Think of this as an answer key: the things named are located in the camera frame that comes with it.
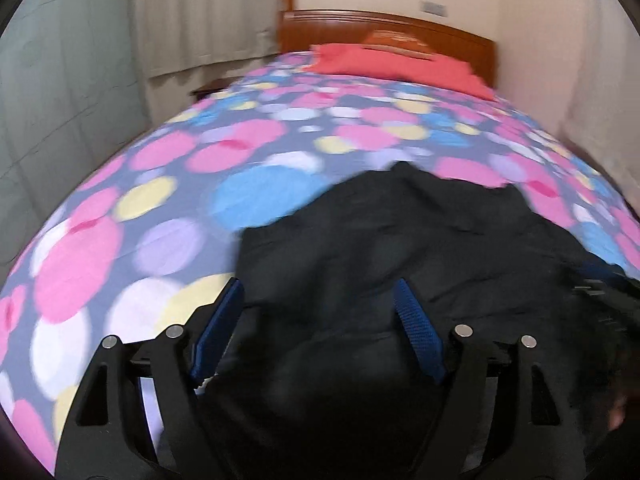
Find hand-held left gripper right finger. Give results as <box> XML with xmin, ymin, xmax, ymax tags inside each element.
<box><xmin>392</xmin><ymin>277</ymin><xmax>587</xmax><ymax>480</ymax></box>

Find black puffer jacket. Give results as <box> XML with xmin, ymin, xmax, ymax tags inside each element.
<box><xmin>200</xmin><ymin>160</ymin><xmax>640</xmax><ymax>480</ymax></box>

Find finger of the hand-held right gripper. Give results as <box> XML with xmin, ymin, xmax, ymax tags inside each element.
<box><xmin>570</xmin><ymin>262</ymin><xmax>632</xmax><ymax>302</ymax></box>

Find white curtain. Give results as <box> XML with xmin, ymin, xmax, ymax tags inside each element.
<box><xmin>132</xmin><ymin>0</ymin><xmax>287</xmax><ymax>82</ymax></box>

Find wooden headboard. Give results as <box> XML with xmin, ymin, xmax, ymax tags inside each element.
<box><xmin>277</xmin><ymin>9</ymin><xmax>498</xmax><ymax>92</ymax></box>

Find polka dot bed blanket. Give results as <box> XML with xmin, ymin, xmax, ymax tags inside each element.
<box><xmin>0</xmin><ymin>50</ymin><xmax>640</xmax><ymax>476</ymax></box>

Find red pillow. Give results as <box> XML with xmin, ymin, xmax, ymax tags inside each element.
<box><xmin>310</xmin><ymin>42</ymin><xmax>497</xmax><ymax>102</ymax></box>

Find dark wooden nightstand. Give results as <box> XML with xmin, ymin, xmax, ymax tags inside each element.
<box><xmin>190</xmin><ymin>79</ymin><xmax>242</xmax><ymax>100</ymax></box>

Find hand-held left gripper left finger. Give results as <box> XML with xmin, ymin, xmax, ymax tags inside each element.
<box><xmin>55</xmin><ymin>277</ymin><xmax>246</xmax><ymax>480</ymax></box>

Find frosted glass wardrobe doors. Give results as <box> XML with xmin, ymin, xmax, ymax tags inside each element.
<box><xmin>0</xmin><ymin>0</ymin><xmax>152</xmax><ymax>273</ymax></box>

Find orange embroidered cushion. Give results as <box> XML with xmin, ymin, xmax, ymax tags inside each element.
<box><xmin>362</xmin><ymin>29</ymin><xmax>442</xmax><ymax>52</ymax></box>

